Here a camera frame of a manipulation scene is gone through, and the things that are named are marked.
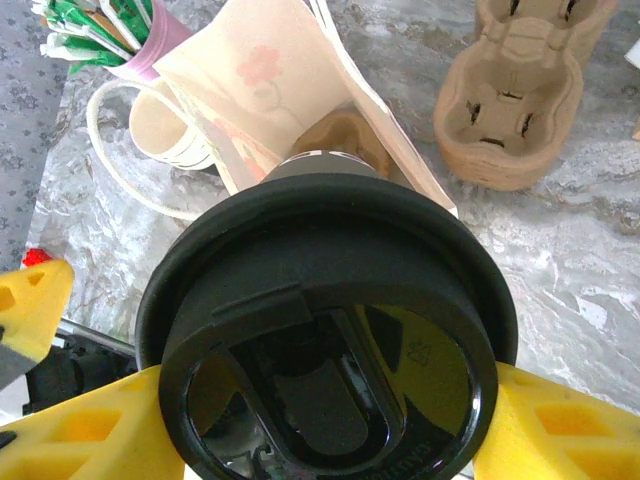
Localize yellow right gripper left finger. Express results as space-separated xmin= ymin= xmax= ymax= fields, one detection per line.
xmin=0 ymin=364 xmax=187 ymax=480

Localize brown pulp cup carriers stack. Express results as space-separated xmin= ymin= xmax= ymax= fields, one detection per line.
xmin=432 ymin=0 xmax=621 ymax=193

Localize pink stirrer holder cup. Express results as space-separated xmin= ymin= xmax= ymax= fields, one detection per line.
xmin=107 ymin=0 xmax=196 ymax=84

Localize printed paper takeout bag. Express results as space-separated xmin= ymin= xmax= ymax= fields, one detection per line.
xmin=87 ymin=0 xmax=459 ymax=221

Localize white wrapped stirrer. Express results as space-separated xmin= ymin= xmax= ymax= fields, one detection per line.
xmin=39 ymin=34 xmax=126 ymax=66
xmin=99 ymin=0 xmax=151 ymax=51

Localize black plastic cup lid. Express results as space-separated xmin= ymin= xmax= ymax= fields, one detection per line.
xmin=134 ymin=172 xmax=519 ymax=480

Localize nested white paper cups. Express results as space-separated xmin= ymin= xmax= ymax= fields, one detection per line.
xmin=128 ymin=89 xmax=220 ymax=172

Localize brown pulp cup carrier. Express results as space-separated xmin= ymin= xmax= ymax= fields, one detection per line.
xmin=289 ymin=109 xmax=394 ymax=181

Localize green sugar packet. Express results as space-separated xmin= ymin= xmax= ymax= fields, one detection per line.
xmin=47 ymin=0 xmax=104 ymax=32
xmin=64 ymin=47 xmax=127 ymax=75

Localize black paper coffee cup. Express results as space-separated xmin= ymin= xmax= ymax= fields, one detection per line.
xmin=262 ymin=149 xmax=381 ymax=184

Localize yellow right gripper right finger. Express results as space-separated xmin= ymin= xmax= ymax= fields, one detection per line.
xmin=472 ymin=362 xmax=640 ymax=480

